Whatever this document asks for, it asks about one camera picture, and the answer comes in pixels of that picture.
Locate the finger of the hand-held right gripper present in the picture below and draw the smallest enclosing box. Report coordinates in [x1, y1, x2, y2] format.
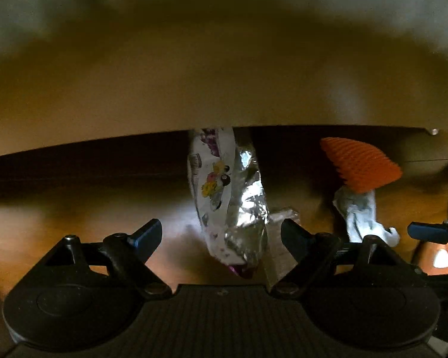
[407, 217, 448, 243]

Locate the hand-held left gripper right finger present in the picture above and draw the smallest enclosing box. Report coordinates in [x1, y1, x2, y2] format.
[270, 218, 404, 300]

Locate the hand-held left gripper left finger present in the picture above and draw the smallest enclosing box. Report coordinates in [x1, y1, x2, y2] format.
[45, 218, 173, 300]

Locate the white blue wrapper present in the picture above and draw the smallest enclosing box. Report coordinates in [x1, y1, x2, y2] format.
[332, 187, 401, 247]

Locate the silver foil snack packet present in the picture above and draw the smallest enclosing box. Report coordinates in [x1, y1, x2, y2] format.
[187, 127, 301, 280]

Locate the orange ribbed cone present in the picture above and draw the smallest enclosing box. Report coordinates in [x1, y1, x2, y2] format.
[320, 137, 403, 195]

